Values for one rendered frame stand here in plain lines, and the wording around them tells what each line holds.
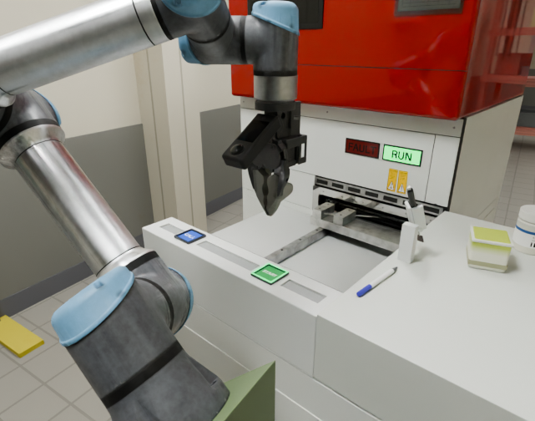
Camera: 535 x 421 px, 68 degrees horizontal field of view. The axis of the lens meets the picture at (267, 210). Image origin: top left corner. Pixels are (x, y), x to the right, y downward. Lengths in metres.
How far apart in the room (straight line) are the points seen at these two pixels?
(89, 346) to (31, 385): 1.66
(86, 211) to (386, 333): 0.53
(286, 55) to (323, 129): 0.70
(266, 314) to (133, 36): 0.54
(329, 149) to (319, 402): 0.81
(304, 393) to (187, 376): 0.36
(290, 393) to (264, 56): 0.64
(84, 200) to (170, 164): 2.09
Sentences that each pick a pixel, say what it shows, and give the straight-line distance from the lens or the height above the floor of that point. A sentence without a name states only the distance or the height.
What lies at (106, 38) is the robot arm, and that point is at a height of 1.40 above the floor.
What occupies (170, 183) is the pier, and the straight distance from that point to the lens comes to 2.84.
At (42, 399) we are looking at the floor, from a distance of 2.11.
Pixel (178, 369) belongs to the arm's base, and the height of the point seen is 1.02.
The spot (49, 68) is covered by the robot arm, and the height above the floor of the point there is 1.37.
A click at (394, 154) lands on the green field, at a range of 1.24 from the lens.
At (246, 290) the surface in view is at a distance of 0.82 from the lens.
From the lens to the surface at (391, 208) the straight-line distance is 1.28.
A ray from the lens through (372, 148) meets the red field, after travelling 1.27.
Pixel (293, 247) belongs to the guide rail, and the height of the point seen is 0.84.
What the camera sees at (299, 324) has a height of 0.92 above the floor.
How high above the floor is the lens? 1.40
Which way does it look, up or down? 23 degrees down
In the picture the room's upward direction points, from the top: straight up
